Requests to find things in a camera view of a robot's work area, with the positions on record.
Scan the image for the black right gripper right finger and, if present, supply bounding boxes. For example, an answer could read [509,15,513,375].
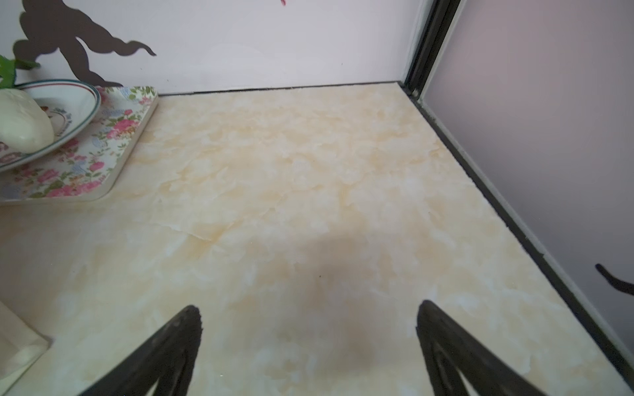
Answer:
[416,300,543,395]

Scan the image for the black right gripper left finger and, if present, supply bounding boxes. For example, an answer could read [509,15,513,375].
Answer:
[82,305,202,395]

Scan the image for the green plastic lettuce leaf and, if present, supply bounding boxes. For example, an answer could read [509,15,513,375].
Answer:
[0,55,41,89]

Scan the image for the floral rectangular tray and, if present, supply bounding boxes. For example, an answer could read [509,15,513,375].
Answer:
[1,86,159,206]

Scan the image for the cream canvas tote bag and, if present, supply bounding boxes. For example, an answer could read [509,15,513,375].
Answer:
[1,303,51,395]

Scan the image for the white bun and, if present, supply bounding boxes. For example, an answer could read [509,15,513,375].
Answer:
[1,89,55,153]

